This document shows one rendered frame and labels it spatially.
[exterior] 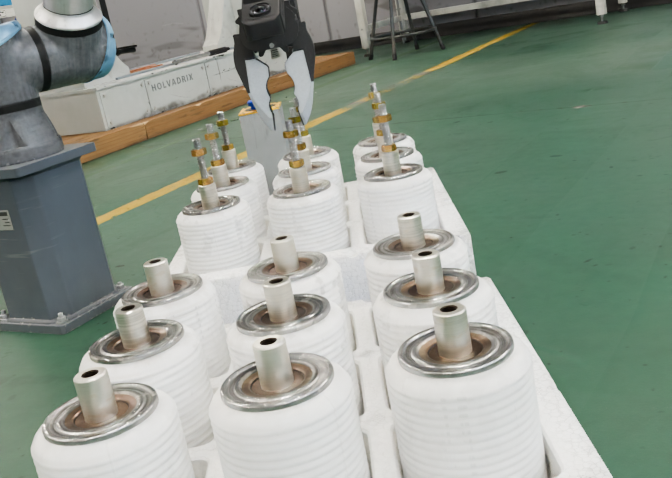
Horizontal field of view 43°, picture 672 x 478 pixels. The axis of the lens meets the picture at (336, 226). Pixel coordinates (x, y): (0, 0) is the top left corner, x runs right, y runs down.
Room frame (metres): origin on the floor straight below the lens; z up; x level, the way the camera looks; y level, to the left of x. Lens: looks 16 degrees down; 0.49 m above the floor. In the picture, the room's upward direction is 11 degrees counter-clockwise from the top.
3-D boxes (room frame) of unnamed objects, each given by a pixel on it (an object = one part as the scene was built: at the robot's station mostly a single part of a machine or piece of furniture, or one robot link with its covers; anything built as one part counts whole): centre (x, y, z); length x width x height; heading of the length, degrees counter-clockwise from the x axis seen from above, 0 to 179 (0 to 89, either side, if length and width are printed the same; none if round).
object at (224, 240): (1.06, 0.15, 0.16); 0.10 x 0.10 x 0.18
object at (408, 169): (1.05, -0.08, 0.25); 0.08 x 0.08 x 0.01
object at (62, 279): (1.52, 0.53, 0.15); 0.19 x 0.19 x 0.30; 58
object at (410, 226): (0.74, -0.07, 0.26); 0.02 x 0.02 x 0.03
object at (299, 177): (1.06, 0.03, 0.26); 0.02 x 0.02 x 0.03
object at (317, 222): (1.06, 0.03, 0.16); 0.10 x 0.10 x 0.18
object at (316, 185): (1.06, 0.03, 0.25); 0.08 x 0.08 x 0.01
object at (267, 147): (1.47, 0.09, 0.16); 0.07 x 0.07 x 0.31; 87
